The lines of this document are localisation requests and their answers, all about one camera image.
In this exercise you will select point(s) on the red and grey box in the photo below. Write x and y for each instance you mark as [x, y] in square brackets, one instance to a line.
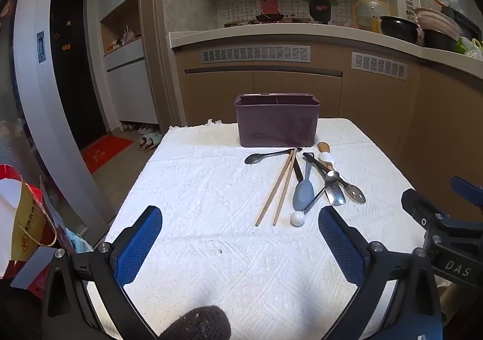
[32, 274]

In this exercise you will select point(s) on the person's left hand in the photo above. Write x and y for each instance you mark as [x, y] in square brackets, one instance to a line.
[198, 323]

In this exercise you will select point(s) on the steel spoon with white ball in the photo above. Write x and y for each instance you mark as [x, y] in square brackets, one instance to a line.
[297, 218]

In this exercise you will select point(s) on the yellow rimmed glass lid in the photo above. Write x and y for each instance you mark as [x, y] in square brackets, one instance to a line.
[368, 8]

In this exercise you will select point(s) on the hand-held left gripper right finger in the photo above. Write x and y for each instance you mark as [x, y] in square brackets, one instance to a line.
[341, 247]

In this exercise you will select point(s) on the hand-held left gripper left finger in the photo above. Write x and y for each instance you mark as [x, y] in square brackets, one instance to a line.
[139, 247]

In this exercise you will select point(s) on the short vent grille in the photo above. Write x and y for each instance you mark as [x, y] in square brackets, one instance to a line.
[379, 65]

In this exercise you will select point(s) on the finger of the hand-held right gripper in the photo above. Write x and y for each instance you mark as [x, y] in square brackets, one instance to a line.
[419, 208]
[468, 191]

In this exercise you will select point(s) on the pink colander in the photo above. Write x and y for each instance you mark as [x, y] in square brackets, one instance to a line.
[439, 21]

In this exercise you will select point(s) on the red doormat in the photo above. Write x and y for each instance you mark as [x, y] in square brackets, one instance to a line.
[105, 151]

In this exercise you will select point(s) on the black kitchen appliance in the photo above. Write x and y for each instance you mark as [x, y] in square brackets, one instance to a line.
[466, 23]

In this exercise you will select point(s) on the black pot under colander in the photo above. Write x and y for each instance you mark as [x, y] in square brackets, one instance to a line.
[439, 41]

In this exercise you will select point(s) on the patterned slippers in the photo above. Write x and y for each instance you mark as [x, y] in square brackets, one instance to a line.
[149, 143]

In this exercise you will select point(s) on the wide steel spoon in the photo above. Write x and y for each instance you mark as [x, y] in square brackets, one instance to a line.
[335, 196]

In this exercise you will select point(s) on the white hallway cabinet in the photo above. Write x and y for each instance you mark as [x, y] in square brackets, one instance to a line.
[128, 79]

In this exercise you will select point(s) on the yellow bottle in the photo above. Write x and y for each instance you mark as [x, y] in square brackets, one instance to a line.
[375, 25]

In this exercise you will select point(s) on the white kitchen countertop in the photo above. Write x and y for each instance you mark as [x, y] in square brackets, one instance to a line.
[302, 35]

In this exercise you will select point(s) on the white shoes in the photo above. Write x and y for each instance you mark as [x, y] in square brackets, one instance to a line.
[145, 129]

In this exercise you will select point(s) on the red and yellow gift bag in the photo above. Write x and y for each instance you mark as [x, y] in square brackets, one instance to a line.
[22, 223]

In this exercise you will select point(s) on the dark entrance door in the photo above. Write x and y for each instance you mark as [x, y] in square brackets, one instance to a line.
[75, 72]

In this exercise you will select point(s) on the wooden kitchen cabinet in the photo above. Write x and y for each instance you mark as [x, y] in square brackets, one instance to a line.
[294, 91]

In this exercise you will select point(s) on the purple utensil holder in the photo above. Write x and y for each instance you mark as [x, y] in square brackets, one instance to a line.
[277, 125]

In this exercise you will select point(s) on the black cooking pot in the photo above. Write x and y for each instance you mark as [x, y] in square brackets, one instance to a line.
[398, 29]

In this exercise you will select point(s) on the green plastic bag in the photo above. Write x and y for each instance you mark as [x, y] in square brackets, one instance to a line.
[469, 46]

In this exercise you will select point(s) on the long vent grille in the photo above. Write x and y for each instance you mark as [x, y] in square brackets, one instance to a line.
[256, 53]

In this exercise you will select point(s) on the blue-grey rice spoon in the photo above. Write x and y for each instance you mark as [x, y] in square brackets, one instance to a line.
[303, 195]

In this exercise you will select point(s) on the white textured tablecloth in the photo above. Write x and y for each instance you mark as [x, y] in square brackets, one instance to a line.
[211, 204]

